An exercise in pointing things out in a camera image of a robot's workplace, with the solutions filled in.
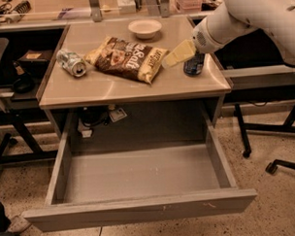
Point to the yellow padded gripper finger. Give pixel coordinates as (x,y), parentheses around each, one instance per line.
(183,52)

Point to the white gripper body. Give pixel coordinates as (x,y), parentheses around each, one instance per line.
(203,40)

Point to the blue pepsi can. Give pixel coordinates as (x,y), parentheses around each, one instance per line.
(194,66)

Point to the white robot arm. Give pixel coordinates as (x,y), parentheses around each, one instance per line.
(236,18)

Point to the grey cabinet with top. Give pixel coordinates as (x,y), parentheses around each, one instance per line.
(61,90)

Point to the silver green soda can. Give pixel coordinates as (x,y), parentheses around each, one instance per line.
(71,62)

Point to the open grey top drawer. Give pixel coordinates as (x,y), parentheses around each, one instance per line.
(113,178)

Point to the pink plastic bin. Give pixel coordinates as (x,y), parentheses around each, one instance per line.
(189,6)

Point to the white bowl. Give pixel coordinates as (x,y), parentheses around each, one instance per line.
(144,29)

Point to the brown chip bag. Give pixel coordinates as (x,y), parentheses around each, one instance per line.
(129,60)

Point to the white tissue box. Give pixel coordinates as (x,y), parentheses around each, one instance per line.
(126,6)

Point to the black chair caster leg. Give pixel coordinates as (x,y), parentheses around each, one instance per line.
(273,166)

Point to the black bag under desk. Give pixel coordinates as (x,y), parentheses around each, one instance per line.
(23,83)

